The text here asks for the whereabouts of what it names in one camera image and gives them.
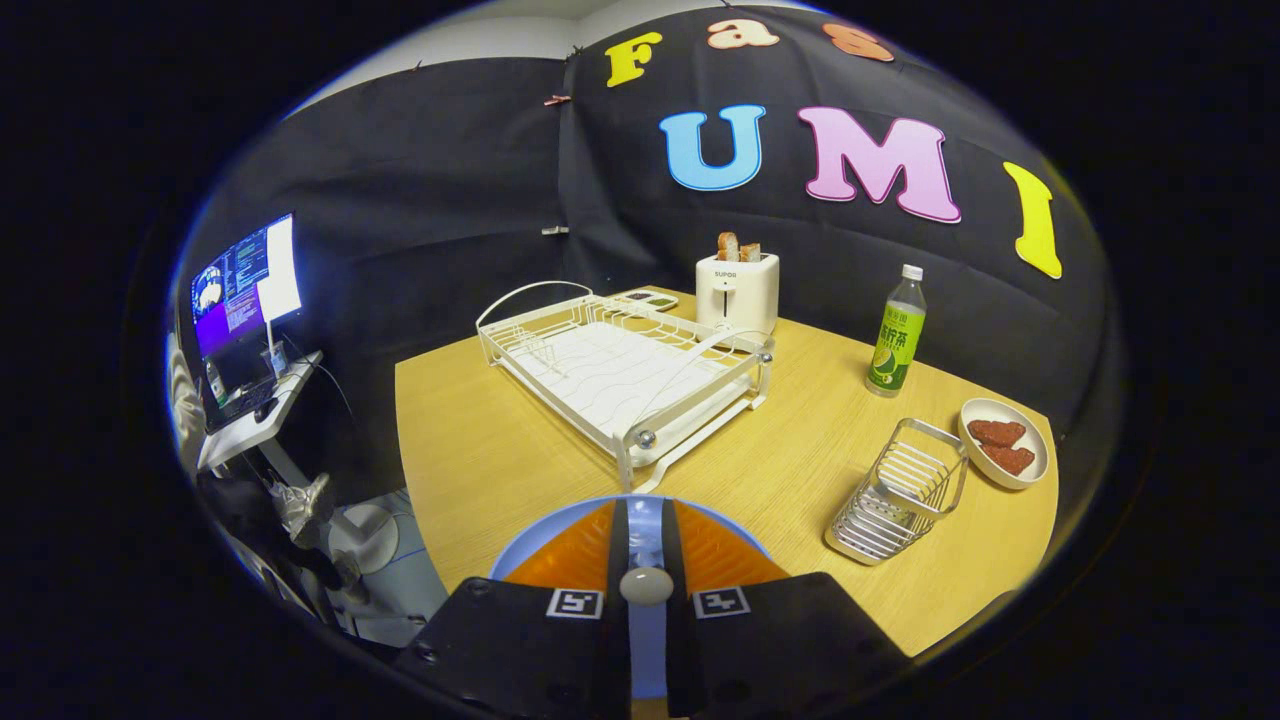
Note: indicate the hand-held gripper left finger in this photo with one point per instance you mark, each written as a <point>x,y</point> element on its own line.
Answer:
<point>617,650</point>

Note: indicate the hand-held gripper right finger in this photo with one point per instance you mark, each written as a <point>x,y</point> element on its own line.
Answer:
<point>678,650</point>

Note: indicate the light blue plate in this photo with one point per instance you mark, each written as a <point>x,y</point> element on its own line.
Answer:
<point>647,650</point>

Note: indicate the white plate with meat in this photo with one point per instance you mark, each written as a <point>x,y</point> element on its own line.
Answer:
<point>1040,450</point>

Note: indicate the white round stand base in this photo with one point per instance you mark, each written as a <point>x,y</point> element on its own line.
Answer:
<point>362,535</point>

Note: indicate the white divided seasoning tray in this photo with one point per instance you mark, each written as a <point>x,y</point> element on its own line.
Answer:
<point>648,298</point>

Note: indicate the white toaster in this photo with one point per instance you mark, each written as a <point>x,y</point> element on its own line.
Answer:
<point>737,295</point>

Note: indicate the green label drink bottle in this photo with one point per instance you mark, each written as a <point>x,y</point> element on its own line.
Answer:
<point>896,340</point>

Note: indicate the red meat piece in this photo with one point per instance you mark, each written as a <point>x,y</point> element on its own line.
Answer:
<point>996,432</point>
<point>1008,458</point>

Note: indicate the white side desk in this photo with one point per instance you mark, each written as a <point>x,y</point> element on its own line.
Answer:
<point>250,430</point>

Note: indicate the black keyboard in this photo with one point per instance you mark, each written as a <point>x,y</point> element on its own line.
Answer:
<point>240,400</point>

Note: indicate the black backdrop cloth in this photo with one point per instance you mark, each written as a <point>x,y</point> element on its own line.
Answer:
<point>450,200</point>

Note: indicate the computer monitor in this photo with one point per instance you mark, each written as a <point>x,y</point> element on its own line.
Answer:
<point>245,285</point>

